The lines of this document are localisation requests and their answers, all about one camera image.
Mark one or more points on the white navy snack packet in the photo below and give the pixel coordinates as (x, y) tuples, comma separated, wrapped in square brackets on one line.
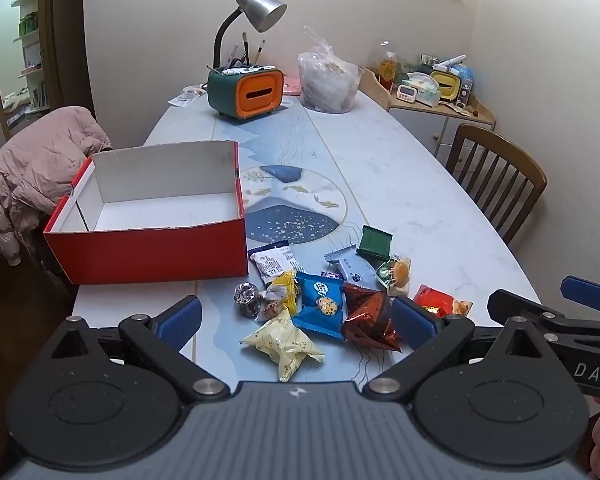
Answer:
[(272, 262)]

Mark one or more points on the small yellow snack packet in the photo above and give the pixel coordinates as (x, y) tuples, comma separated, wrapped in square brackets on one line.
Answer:
[(286, 287)]

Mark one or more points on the tissue pack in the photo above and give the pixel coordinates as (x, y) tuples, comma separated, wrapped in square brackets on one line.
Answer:
[(422, 91)]

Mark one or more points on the purple snack packet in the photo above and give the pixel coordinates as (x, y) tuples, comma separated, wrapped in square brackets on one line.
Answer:
[(332, 275)]

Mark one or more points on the white wooden cabinet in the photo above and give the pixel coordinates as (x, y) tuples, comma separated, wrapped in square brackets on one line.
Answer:
[(430, 127)]

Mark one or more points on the red-brown foil snack packet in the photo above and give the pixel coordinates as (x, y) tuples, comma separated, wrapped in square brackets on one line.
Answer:
[(365, 315)]

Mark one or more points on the light blue snack packet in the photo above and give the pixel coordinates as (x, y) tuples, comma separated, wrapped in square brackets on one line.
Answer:
[(352, 267)]

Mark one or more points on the red cardboard box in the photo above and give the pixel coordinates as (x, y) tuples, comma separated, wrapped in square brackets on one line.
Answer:
[(150, 255)]

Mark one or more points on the blue cookie snack packet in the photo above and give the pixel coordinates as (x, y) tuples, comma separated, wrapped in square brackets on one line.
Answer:
[(322, 305)]

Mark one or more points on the orange liquid bottle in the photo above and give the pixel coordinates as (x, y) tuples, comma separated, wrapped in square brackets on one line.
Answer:
[(387, 71)]

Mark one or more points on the silver desk lamp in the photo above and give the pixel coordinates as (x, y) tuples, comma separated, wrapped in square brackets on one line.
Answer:
[(260, 10)]

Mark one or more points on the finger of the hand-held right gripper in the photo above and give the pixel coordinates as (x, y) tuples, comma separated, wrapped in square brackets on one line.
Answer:
[(587, 294), (515, 305)]

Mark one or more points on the cream yellow snack packet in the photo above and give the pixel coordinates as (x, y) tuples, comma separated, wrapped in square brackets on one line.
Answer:
[(282, 342)]

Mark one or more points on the green orange tissue box organizer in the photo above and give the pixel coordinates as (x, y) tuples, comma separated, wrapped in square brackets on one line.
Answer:
[(252, 92)]

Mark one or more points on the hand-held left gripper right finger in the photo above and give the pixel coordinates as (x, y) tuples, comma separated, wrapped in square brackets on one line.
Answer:
[(412, 321)]

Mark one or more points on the red snack packet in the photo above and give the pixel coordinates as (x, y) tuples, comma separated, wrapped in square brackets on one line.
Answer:
[(437, 302)]

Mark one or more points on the dark green snack packet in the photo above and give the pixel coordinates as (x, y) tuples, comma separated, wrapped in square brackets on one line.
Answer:
[(375, 244)]

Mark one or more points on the pink padded jacket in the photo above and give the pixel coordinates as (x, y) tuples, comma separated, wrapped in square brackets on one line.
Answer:
[(40, 170)]

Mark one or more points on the clear plastic bag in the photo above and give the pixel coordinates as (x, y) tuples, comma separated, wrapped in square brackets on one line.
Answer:
[(327, 80)]

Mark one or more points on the yellow tissue box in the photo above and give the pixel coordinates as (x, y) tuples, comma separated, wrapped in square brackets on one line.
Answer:
[(449, 84)]

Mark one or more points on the brown wooden chair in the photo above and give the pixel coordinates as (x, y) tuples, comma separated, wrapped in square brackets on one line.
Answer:
[(500, 175)]

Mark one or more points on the clear wrapped brown candy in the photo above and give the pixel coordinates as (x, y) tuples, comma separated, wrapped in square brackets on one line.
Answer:
[(270, 308)]

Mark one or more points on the white kitchen timer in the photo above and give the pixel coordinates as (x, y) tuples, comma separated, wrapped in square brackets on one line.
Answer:
[(407, 91)]

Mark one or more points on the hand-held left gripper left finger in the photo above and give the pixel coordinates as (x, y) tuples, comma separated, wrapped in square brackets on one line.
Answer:
[(180, 320)]

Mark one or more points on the small white packet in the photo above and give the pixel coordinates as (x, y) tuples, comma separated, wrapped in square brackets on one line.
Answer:
[(187, 95)]

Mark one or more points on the clear bun snack packet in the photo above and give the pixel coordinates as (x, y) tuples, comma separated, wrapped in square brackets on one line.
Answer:
[(397, 275)]

